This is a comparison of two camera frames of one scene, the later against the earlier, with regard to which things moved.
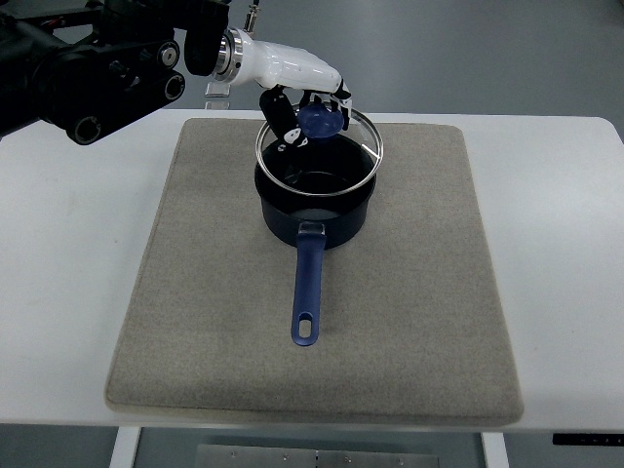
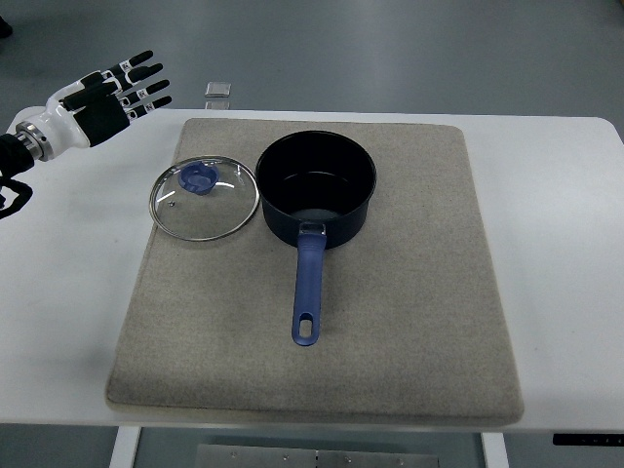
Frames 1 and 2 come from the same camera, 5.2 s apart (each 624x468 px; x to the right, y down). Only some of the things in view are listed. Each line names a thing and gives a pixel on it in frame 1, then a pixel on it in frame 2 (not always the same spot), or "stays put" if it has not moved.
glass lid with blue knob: [331, 160] to [203, 197]
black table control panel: [574, 439] stays put
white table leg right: [494, 449] stays put
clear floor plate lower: [216, 105] stays put
